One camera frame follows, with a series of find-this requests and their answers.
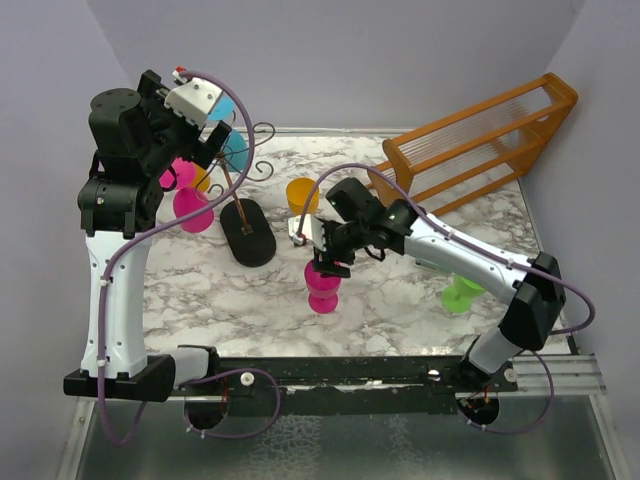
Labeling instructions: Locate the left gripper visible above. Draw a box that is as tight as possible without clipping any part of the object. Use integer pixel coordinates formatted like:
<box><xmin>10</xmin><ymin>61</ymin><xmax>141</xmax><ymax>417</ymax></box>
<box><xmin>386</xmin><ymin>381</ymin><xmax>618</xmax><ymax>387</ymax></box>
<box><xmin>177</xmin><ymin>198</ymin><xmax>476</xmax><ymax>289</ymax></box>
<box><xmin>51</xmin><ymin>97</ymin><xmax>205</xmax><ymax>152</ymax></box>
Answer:
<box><xmin>139</xmin><ymin>71</ymin><xmax>229</xmax><ymax>176</ymax></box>

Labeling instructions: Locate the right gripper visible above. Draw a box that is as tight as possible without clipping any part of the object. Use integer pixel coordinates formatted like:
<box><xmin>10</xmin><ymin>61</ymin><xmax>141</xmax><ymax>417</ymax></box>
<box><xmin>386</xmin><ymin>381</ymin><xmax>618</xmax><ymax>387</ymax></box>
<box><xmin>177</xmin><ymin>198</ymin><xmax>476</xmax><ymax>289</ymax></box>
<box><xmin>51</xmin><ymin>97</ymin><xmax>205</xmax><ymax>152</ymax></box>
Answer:
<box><xmin>310</xmin><ymin>220</ymin><xmax>369</xmax><ymax>278</ymax></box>

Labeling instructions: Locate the blue wine glass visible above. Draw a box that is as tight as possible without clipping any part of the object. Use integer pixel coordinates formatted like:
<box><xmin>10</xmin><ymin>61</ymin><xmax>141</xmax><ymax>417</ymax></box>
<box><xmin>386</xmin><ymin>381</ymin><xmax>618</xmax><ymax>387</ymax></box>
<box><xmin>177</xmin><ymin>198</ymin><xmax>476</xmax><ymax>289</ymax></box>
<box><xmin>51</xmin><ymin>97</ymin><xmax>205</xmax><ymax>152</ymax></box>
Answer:
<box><xmin>208</xmin><ymin>96</ymin><xmax>248</xmax><ymax>173</ymax></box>

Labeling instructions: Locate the pink wine glass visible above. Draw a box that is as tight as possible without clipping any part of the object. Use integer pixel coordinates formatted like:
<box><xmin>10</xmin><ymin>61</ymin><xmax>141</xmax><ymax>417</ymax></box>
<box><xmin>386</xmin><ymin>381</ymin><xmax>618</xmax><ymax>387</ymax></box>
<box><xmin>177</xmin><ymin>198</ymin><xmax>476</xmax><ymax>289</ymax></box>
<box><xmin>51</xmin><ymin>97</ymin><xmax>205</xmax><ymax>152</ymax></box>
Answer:
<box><xmin>159</xmin><ymin>158</ymin><xmax>215</xmax><ymax>233</ymax></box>
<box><xmin>304</xmin><ymin>261</ymin><xmax>341</xmax><ymax>314</ymax></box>

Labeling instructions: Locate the yellow wine glass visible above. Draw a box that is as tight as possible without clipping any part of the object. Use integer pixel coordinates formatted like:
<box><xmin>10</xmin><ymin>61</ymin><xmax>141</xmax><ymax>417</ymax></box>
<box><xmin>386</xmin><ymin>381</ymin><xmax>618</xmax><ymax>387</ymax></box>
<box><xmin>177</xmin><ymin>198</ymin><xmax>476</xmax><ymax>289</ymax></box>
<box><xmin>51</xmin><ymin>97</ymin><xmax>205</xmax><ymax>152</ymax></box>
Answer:
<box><xmin>286</xmin><ymin>177</ymin><xmax>315</xmax><ymax>215</ymax></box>
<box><xmin>190</xmin><ymin>165</ymin><xmax>211</xmax><ymax>192</ymax></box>

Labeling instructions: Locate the metal wine glass rack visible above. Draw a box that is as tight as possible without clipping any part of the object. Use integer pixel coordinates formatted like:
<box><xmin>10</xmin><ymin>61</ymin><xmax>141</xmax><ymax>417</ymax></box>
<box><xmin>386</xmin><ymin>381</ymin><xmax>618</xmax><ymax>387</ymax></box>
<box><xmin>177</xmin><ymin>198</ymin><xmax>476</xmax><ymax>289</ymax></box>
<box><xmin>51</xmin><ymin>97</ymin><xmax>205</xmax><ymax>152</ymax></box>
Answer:
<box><xmin>216</xmin><ymin>148</ymin><xmax>276</xmax><ymax>268</ymax></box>

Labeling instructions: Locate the green wine glass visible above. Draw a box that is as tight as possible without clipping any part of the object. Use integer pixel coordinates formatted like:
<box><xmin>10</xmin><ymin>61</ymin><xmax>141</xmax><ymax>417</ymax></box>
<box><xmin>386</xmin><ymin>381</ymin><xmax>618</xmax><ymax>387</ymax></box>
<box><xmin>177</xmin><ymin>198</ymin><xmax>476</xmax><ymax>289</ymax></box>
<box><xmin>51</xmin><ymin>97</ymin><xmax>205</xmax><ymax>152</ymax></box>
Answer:
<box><xmin>441</xmin><ymin>275</ymin><xmax>486</xmax><ymax>314</ymax></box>

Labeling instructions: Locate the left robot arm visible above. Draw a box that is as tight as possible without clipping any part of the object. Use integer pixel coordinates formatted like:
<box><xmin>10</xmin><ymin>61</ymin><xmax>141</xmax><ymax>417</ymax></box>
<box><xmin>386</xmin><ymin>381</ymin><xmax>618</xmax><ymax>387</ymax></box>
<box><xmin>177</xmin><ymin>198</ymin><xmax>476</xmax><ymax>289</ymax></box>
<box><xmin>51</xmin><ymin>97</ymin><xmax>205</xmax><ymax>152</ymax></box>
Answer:
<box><xmin>63</xmin><ymin>70</ymin><xmax>231</xmax><ymax>402</ymax></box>

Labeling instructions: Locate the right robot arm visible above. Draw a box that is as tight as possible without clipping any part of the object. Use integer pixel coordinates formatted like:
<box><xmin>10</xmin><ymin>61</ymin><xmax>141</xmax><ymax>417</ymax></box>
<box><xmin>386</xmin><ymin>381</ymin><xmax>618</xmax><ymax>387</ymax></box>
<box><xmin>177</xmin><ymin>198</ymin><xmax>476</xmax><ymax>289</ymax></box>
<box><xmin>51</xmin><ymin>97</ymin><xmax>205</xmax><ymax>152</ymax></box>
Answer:
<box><xmin>302</xmin><ymin>177</ymin><xmax>566</xmax><ymax>391</ymax></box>

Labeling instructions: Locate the wooden dish rack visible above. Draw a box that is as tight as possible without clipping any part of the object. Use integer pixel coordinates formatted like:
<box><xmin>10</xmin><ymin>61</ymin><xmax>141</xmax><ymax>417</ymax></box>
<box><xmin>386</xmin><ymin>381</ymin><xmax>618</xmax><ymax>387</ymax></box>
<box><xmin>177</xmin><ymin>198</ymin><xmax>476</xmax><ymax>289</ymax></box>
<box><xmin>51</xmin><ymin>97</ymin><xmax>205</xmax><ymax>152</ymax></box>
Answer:
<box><xmin>376</xmin><ymin>73</ymin><xmax>579</xmax><ymax>216</ymax></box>

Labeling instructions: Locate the light blue eraser block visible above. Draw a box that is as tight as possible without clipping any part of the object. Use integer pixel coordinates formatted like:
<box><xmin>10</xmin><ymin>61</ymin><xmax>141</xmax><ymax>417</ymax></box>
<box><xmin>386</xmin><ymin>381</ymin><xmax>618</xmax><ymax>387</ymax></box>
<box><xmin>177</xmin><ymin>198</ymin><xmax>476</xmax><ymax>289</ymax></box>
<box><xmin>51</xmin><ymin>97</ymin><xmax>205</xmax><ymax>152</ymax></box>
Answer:
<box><xmin>414</xmin><ymin>258</ymin><xmax>452</xmax><ymax>276</ymax></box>

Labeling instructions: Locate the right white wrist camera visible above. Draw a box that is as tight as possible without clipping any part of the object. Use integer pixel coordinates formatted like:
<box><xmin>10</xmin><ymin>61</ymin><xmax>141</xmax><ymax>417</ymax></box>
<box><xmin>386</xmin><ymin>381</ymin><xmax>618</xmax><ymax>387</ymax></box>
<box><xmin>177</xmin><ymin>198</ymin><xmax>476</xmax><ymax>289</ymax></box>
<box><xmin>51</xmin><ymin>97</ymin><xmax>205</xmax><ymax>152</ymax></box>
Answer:
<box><xmin>288</xmin><ymin>215</ymin><xmax>325</xmax><ymax>251</ymax></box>

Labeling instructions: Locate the black base frame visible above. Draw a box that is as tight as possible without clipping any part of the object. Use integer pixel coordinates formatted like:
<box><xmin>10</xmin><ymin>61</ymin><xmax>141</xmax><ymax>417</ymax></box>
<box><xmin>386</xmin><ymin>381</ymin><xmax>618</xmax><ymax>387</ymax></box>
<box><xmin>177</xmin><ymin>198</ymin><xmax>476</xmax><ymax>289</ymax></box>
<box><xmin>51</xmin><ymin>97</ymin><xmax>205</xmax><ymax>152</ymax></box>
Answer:
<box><xmin>183</xmin><ymin>355</ymin><xmax>517</xmax><ymax>417</ymax></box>

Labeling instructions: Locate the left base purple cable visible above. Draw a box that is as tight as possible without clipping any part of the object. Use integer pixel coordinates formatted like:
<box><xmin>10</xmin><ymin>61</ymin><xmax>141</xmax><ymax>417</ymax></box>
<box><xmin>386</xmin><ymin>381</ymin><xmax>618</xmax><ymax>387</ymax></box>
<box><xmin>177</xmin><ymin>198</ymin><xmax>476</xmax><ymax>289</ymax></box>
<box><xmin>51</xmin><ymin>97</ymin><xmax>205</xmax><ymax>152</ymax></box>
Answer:
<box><xmin>182</xmin><ymin>369</ymin><xmax>284</xmax><ymax>441</ymax></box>

